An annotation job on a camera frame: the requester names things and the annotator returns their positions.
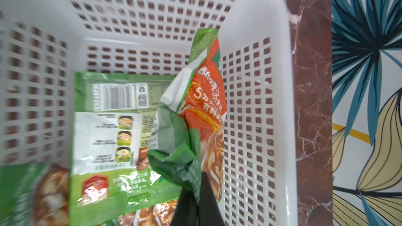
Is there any white plastic basket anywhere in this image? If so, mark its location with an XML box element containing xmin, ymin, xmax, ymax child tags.
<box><xmin>1</xmin><ymin>0</ymin><xmax>298</xmax><ymax>226</ymax></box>

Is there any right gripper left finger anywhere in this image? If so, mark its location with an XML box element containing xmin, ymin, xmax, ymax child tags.
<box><xmin>170</xmin><ymin>188</ymin><xmax>198</xmax><ymax>226</ymax></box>

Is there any green packet with barcode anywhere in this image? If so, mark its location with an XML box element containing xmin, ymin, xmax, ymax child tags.
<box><xmin>69</xmin><ymin>72</ymin><xmax>180</xmax><ymax>226</ymax></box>

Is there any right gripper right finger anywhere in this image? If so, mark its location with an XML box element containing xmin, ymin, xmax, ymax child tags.
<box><xmin>198</xmin><ymin>172</ymin><xmax>225</xmax><ymax>226</ymax></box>

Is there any green red packet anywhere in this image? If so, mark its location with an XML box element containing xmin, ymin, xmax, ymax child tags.
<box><xmin>1</xmin><ymin>163</ymin><xmax>70</xmax><ymax>226</ymax></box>

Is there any green orange packet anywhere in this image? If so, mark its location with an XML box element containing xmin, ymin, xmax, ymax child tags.
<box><xmin>147</xmin><ymin>29</ymin><xmax>227</xmax><ymax>201</ymax></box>

